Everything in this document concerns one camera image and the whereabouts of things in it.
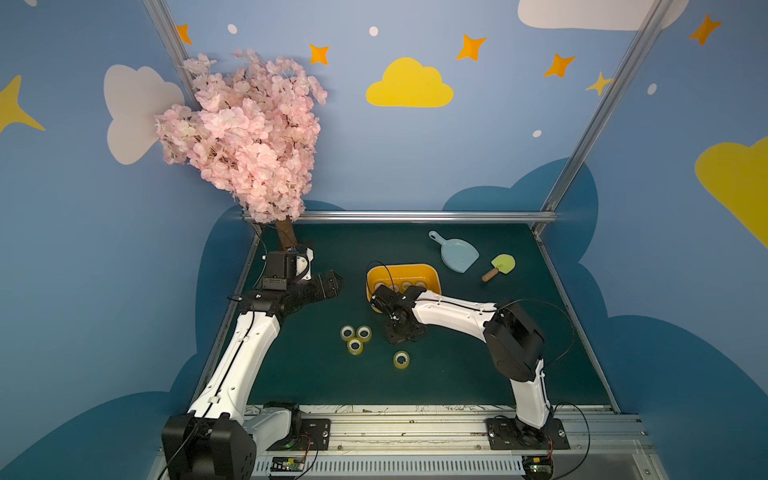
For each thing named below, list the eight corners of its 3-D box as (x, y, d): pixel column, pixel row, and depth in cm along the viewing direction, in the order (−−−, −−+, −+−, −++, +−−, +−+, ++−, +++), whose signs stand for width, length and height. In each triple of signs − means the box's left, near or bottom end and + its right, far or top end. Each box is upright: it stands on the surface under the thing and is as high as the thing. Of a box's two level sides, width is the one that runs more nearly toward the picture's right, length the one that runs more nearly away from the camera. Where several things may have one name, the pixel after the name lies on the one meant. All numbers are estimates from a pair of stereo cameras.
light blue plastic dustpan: (417, 244, 118) (418, 240, 117) (438, 227, 125) (439, 223, 123) (461, 274, 109) (462, 271, 108) (481, 254, 115) (482, 251, 114)
